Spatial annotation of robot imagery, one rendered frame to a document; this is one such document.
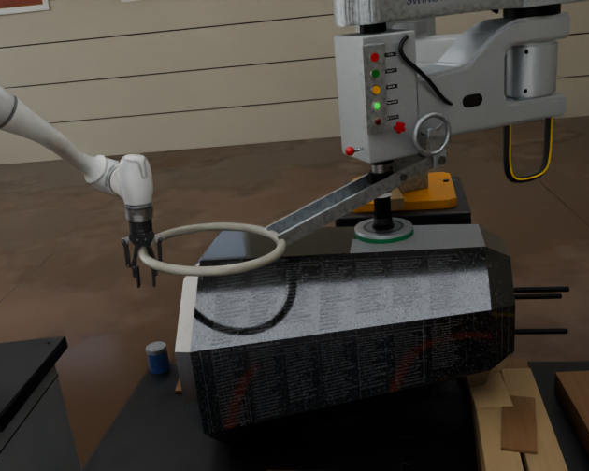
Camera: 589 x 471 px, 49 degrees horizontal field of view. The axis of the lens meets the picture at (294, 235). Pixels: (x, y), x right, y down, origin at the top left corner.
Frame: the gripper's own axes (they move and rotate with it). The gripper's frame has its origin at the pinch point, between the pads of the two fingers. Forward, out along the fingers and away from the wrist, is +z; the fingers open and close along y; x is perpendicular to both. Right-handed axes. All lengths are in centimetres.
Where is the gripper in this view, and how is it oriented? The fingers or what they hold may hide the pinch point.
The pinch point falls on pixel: (146, 277)
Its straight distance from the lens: 222.9
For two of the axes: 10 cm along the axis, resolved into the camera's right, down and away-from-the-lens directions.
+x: -1.2, -3.1, 9.4
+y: 9.9, -0.6, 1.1
